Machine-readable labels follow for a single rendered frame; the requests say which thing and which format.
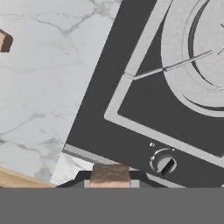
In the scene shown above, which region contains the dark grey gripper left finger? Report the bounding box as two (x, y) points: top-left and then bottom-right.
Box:
(56, 170), (95, 189)

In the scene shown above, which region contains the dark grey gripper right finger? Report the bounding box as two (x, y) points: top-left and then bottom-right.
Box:
(128, 170), (168, 189)

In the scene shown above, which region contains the silver and black hob knob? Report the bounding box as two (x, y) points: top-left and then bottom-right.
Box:
(149, 147), (179, 177)

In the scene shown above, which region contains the light wooden cupboard front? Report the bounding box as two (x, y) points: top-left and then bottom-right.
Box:
(0, 167), (57, 189)

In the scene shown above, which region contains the black hob with grey grate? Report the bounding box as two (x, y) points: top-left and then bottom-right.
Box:
(62, 0), (224, 189)

